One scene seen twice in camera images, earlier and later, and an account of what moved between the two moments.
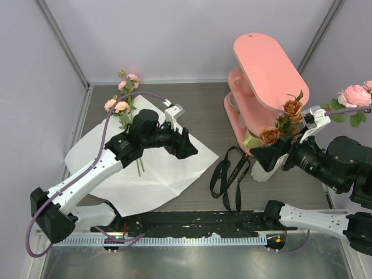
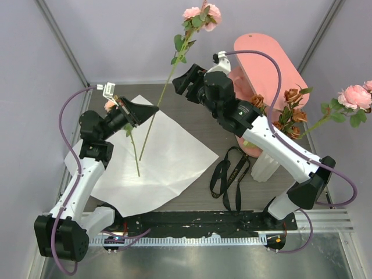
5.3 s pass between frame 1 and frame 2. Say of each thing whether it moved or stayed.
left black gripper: moved
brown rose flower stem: moved
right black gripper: moved
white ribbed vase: stayed
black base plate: stayed
